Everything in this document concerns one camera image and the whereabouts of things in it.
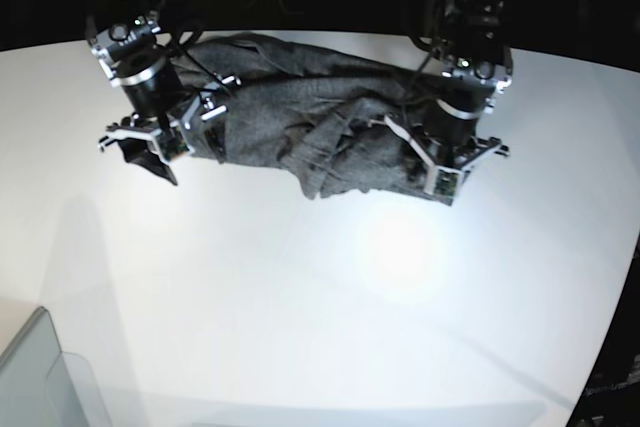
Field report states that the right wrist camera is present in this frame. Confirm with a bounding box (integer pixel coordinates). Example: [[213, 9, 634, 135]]
[[151, 127, 192, 164]]

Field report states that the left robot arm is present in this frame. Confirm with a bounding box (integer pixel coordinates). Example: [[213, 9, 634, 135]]
[[384, 0, 513, 197]]

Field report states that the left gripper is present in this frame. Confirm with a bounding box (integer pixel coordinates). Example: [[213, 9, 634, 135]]
[[383, 99, 510, 182]]

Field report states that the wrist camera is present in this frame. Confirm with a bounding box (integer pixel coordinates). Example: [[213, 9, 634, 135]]
[[151, 127, 192, 164], [424, 165, 464, 198]]

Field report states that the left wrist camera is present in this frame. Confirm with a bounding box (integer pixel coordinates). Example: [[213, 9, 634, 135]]
[[424, 165, 464, 198]]

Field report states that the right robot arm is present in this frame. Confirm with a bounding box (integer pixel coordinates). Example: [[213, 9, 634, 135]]
[[86, 0, 241, 184]]

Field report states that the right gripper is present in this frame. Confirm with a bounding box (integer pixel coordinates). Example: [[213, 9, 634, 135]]
[[98, 59, 241, 186]]

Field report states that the grey t-shirt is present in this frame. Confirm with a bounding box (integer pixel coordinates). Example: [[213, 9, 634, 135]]
[[115, 31, 476, 208]]

